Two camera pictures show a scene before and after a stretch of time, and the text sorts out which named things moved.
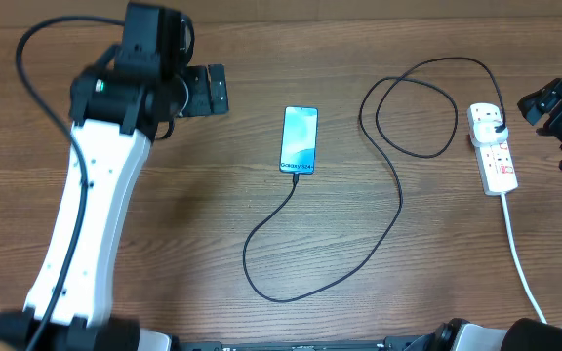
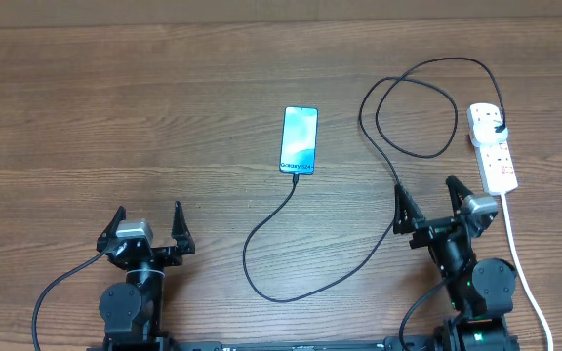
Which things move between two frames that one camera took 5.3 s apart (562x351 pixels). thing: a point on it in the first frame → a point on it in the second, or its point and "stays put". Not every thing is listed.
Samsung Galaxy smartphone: [299, 139] stays put
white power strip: [497, 162] stays put
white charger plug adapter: [484, 133] stays put
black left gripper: [202, 104] → [172, 256]
